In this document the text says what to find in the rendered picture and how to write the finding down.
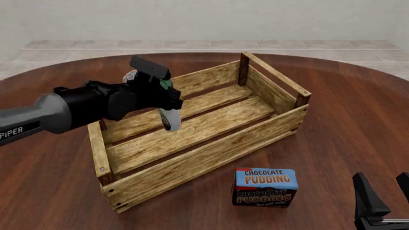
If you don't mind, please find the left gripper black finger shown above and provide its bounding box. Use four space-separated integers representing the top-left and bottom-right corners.
158 85 184 111

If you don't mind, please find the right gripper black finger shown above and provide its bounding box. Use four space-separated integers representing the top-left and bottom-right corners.
351 171 392 220
395 171 409 201

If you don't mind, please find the white salad dressing bottle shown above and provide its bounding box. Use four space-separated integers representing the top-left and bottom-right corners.
122 69 183 132

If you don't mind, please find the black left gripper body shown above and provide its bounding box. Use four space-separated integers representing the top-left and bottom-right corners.
127 74 164 113

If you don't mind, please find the wooden slat tray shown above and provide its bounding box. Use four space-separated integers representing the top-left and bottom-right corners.
87 50 313 215

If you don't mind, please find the chocolate pudding box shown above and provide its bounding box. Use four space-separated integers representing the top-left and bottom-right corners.
231 167 300 210

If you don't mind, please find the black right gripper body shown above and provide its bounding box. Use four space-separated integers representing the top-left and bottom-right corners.
353 213 409 230

